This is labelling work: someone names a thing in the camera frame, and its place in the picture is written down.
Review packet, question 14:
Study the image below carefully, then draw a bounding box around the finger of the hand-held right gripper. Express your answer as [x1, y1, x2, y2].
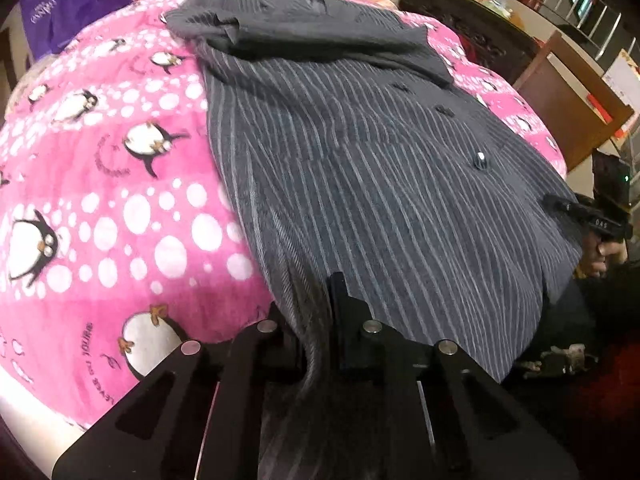
[542, 192, 601, 222]

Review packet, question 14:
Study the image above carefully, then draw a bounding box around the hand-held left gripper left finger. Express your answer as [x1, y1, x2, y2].
[52, 304, 306, 480]

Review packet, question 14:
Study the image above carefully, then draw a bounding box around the dark carved wooden cabinet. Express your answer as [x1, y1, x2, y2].
[395, 0, 548, 86]

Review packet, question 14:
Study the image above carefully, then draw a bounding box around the brown wooden chair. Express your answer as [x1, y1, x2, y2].
[512, 30, 635, 176]

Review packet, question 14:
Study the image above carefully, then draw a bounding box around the white paper calendar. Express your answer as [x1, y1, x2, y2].
[602, 50, 640, 106]

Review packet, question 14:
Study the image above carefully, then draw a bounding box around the purple tote bag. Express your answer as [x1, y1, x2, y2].
[20, 0, 136, 58]

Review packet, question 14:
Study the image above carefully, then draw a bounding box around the metal key bunch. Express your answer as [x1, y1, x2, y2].
[520, 342, 598, 378]

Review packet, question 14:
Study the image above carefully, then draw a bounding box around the grey pinstriped coat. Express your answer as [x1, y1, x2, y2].
[165, 0, 586, 480]

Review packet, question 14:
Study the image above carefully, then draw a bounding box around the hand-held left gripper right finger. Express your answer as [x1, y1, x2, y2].
[326, 272, 581, 480]

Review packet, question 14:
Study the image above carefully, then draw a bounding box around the person's right hand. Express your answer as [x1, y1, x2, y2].
[580, 237, 627, 282]

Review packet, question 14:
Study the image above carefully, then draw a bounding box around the pink penguin print blanket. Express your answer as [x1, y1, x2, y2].
[0, 0, 568, 431]

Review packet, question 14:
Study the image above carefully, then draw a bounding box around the metal railing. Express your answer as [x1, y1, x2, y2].
[505, 0, 640, 61]

